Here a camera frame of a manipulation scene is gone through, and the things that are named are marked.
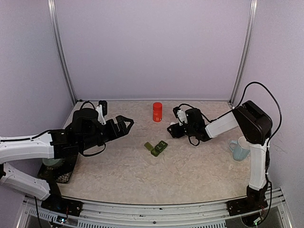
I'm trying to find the light blue mug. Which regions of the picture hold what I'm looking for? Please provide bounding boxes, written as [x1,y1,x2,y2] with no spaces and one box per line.
[228,136,250,162]

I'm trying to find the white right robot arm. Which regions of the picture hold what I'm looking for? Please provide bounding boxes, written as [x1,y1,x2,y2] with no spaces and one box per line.
[167,101,273,211]

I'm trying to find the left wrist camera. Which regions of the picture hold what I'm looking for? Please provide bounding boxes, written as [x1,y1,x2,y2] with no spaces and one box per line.
[96,100,107,125]

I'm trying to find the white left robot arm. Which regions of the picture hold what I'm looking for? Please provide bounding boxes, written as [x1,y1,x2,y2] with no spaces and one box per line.
[0,107,134,211]

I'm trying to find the green pill organizer box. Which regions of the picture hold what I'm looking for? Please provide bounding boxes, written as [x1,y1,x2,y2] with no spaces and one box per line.
[144,141,168,157]

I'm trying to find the green ceramic bowl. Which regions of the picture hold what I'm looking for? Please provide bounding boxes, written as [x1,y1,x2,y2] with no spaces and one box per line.
[42,158,64,168]

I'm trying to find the aluminium frame post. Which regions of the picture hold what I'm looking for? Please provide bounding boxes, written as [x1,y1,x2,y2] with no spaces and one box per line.
[229,0,258,105]
[47,0,77,105]

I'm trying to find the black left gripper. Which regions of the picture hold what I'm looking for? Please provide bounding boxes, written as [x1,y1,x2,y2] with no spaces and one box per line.
[79,115,134,151]

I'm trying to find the left aluminium frame post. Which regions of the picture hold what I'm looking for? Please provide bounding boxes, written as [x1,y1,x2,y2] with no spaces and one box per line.
[47,0,77,105]

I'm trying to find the black square tray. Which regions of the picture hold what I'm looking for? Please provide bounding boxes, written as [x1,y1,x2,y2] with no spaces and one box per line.
[38,155,77,184]

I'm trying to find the red cylindrical can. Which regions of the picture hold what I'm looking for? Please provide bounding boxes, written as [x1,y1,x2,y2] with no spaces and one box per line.
[152,102,162,122]

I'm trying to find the front aluminium rail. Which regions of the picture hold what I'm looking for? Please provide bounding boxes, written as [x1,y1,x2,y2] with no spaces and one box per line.
[21,189,292,228]

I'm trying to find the right aluminium frame post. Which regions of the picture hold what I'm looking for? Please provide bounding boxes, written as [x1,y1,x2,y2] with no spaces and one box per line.
[229,0,258,105]

